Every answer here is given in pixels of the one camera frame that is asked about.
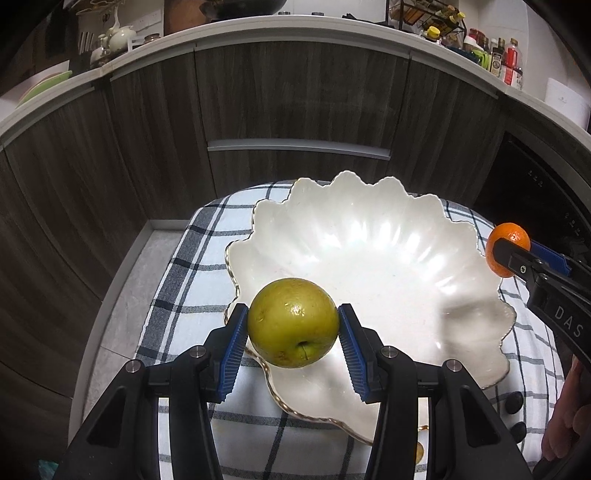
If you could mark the white teapot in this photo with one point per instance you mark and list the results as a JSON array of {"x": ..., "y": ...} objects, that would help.
[{"x": 122, "y": 38}]

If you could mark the white kitchen countertop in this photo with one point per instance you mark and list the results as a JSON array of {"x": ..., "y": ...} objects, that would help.
[{"x": 277, "y": 32}]

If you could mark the green apple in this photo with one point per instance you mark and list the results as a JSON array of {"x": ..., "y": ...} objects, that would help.
[{"x": 286, "y": 318}]

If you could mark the green basin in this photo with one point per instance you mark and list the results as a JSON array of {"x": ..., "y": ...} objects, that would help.
[{"x": 46, "y": 85}]

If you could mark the orange mandarin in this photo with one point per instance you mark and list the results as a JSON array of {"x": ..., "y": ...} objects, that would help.
[{"x": 505, "y": 228}]

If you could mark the red plastic bottle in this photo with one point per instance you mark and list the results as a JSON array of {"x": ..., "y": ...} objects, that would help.
[{"x": 511, "y": 62}]

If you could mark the glass jar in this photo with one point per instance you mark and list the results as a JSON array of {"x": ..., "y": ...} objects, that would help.
[{"x": 152, "y": 39}]

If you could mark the dark sauce bottle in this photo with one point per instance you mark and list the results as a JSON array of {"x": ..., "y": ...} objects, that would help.
[{"x": 496, "y": 60}]

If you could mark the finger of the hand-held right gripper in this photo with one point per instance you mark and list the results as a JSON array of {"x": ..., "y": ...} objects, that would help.
[
  {"x": 517, "y": 258},
  {"x": 549, "y": 256}
]

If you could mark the red cap jar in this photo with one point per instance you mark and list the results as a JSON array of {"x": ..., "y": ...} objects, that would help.
[{"x": 475, "y": 36}]

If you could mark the wooden cutting board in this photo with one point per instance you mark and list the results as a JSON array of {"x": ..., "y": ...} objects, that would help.
[{"x": 184, "y": 16}]

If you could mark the dark wood base cabinet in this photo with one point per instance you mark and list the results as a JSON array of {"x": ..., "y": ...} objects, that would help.
[{"x": 277, "y": 92}]

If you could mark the black built-in dishwasher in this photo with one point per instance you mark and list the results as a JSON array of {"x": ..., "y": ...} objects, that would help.
[{"x": 531, "y": 194}]

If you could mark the person's right hand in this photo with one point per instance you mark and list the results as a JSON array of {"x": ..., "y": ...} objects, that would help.
[{"x": 565, "y": 415}]

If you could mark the green pitcher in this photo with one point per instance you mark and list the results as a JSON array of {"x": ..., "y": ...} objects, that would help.
[{"x": 480, "y": 56}]

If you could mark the black wok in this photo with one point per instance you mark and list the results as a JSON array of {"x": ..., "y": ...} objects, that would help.
[{"x": 251, "y": 7}]

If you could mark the yellow cap bottle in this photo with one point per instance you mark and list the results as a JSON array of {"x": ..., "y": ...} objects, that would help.
[{"x": 433, "y": 33}]

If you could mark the dark knife block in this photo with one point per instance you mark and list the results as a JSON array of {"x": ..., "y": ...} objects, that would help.
[{"x": 87, "y": 37}]

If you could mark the gold hanging rack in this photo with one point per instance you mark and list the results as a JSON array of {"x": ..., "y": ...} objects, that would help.
[{"x": 99, "y": 9}]

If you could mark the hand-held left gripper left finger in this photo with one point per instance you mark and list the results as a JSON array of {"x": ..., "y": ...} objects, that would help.
[{"x": 233, "y": 355}]

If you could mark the dark purple plum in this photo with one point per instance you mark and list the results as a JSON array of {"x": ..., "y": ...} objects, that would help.
[
  {"x": 518, "y": 434},
  {"x": 513, "y": 402}
]

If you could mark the white black checked tablecloth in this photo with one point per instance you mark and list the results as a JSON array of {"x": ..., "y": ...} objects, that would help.
[{"x": 194, "y": 277}]

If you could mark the white scalloped bowl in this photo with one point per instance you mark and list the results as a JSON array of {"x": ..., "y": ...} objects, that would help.
[{"x": 369, "y": 258}]

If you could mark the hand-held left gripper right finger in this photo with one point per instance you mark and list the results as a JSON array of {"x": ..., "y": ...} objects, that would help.
[{"x": 353, "y": 360}]

